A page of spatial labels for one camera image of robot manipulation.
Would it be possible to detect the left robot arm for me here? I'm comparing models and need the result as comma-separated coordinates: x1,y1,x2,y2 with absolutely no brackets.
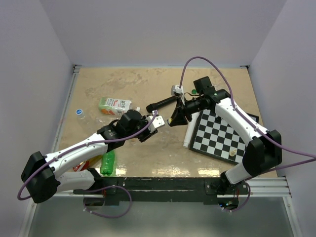
17,110,165,203

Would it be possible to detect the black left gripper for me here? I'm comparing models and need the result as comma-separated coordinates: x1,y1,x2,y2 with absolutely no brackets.
125,115,158,142

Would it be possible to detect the clear bottle blue cap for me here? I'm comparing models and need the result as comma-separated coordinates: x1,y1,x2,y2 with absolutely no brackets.
76,109,92,124

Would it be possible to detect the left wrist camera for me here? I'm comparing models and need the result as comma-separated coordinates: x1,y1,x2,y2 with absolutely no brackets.
146,110,165,132

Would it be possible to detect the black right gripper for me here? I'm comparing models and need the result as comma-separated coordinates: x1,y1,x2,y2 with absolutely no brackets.
170,96,204,126

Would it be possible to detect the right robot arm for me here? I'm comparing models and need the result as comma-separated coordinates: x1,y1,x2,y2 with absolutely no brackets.
168,77,282,195

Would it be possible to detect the cream chess piece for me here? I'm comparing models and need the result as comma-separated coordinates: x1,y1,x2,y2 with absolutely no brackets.
229,149,237,157

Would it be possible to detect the green plastic bottle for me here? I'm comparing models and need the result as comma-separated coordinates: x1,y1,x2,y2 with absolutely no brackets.
100,151,116,176

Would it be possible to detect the aluminium table frame rail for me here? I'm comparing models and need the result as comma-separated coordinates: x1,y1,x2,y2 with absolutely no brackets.
18,65,81,237

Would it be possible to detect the red gold snack packet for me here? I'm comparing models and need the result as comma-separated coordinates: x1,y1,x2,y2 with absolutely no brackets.
72,159,101,172

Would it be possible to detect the black microphone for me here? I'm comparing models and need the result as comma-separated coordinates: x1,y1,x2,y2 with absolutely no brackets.
146,96,177,113

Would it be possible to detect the black white chessboard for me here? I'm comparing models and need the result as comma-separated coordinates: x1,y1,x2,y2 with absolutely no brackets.
189,110,246,164

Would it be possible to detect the white microphone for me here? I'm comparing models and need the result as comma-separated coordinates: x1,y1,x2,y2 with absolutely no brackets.
183,113,199,148

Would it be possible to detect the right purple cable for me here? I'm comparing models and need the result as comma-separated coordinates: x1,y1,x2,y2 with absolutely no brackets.
179,56,316,213

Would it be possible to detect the clear bottle green label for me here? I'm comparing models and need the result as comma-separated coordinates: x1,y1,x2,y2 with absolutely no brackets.
98,97,140,116

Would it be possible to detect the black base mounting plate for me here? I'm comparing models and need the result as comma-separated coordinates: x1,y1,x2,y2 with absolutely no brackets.
74,177,248,205

